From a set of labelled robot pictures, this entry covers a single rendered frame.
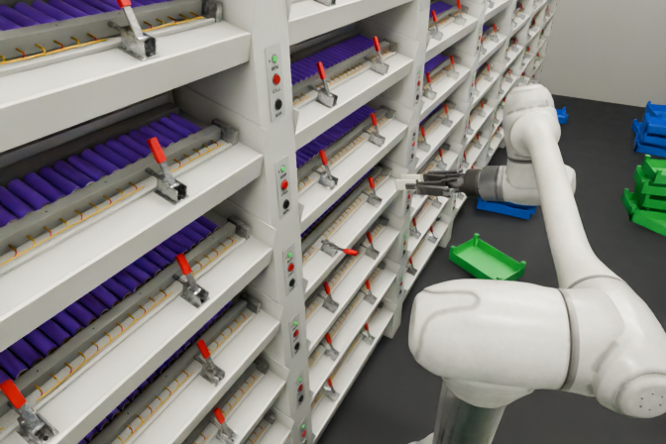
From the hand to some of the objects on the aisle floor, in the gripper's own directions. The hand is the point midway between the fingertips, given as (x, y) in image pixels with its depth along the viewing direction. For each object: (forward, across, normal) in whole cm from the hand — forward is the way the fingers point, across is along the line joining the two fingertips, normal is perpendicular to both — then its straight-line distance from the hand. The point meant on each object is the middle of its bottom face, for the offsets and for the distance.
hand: (408, 181), depth 128 cm
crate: (+8, +83, -87) cm, 120 cm away
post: (+39, +92, -79) cm, 128 cm away
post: (+38, -48, -79) cm, 100 cm away
